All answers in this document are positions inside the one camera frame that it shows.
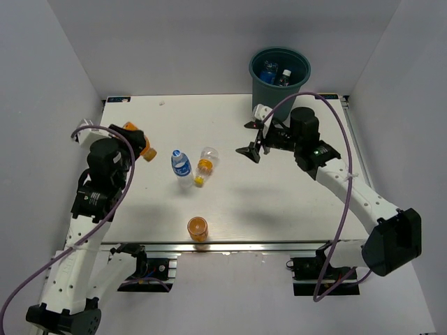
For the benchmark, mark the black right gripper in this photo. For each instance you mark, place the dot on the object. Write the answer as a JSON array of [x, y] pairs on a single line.
[[252, 151]]

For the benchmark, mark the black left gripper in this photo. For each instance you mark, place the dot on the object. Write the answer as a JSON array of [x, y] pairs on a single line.
[[136, 137]]

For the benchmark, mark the orange juice bottle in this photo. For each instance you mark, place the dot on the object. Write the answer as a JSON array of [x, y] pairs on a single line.
[[148, 153], [209, 158]]

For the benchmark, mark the blue label water bottle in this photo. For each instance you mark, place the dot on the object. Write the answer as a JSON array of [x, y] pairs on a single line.
[[268, 72], [182, 168]]

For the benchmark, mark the clear plastic bottle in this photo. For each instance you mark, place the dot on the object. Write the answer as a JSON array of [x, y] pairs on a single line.
[[283, 80]]

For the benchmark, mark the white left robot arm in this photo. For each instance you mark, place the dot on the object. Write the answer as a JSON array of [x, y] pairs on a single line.
[[73, 301]]

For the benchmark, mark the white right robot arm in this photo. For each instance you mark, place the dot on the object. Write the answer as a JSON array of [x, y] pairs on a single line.
[[394, 235]]

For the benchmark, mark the dark green plastic bin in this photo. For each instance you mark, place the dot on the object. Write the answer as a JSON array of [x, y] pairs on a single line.
[[271, 95]]

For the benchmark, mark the left blue table sticker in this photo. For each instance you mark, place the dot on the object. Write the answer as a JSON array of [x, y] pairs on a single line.
[[118, 99]]

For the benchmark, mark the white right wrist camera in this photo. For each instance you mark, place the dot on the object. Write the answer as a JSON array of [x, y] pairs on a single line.
[[263, 114]]

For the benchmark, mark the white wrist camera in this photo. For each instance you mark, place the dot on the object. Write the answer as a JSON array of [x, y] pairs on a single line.
[[86, 137], [263, 114]]

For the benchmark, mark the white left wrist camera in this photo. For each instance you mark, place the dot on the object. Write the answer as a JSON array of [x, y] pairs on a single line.
[[86, 137]]

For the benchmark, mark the aluminium table front rail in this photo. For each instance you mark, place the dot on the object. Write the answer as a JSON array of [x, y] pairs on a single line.
[[284, 246]]

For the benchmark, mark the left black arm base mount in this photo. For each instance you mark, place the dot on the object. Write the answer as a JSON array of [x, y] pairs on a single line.
[[153, 273]]

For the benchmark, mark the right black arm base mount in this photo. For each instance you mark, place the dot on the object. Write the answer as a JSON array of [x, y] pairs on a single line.
[[305, 263]]

